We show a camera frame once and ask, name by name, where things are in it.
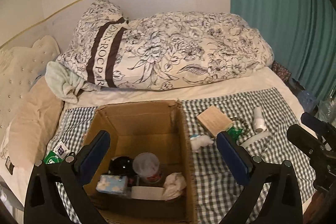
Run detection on small white bottle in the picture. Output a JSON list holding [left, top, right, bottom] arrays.
[[253, 106, 266, 133]]

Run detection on green foil packet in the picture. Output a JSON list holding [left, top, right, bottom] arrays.
[[227, 127, 243, 140]]

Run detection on blue tissue pack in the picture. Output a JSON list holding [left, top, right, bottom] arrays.
[[96, 174, 128, 195]]

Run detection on tan paper booklet box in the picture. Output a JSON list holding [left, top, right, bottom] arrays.
[[197, 106, 233, 138]]

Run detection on beige lace cloth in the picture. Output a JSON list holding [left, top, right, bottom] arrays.
[[162, 172, 187, 201]]

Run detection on white plastic tube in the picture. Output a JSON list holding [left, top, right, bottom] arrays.
[[241, 131, 270, 148]]

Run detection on small white plush toy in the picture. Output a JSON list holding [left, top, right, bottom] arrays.
[[190, 135, 214, 152]]

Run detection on blue plastic water bottles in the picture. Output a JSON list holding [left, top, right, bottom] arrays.
[[297, 90, 317, 113]]

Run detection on green white medicine box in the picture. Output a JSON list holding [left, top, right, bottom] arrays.
[[44, 141, 70, 164]]

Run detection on green checkered cloth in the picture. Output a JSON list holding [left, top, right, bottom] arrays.
[[45, 87, 317, 224]]

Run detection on dark floral bag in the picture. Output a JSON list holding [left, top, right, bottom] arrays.
[[271, 61, 291, 82]]

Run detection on cream bed sheet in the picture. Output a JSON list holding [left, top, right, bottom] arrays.
[[0, 66, 306, 188]]

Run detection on beige pillow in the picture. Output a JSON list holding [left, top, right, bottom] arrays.
[[1, 77, 64, 169]]

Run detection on black round object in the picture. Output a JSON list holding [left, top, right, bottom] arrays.
[[108, 156, 134, 176]]

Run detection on brown cardboard box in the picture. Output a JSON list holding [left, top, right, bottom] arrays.
[[83, 101, 198, 223]]

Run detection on plastic jar red label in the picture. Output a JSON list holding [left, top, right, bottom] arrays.
[[132, 152, 162, 184]]

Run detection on pale green towel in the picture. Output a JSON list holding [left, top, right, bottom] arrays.
[[45, 61, 101, 104]]

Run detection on teal curtain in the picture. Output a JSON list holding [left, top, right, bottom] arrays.
[[231, 0, 335, 100]]

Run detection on floral white duvet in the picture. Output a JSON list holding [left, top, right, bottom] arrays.
[[58, 0, 274, 90]]

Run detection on dark bead bracelet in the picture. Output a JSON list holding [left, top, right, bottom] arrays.
[[231, 117, 249, 136]]

